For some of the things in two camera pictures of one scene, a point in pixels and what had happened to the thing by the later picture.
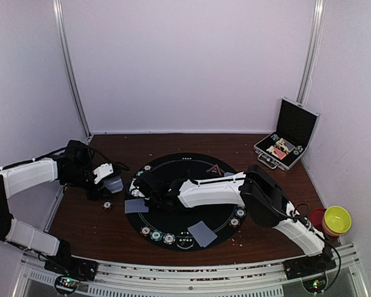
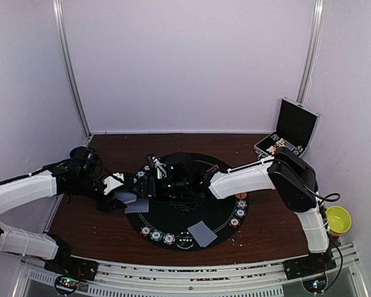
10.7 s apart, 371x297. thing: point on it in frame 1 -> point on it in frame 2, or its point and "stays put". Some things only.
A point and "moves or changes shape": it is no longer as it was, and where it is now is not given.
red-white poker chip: x=234 y=222 stays put
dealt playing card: x=135 y=206 stays put
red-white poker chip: x=145 y=231 stays put
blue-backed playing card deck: x=114 y=184 moves or changes shape
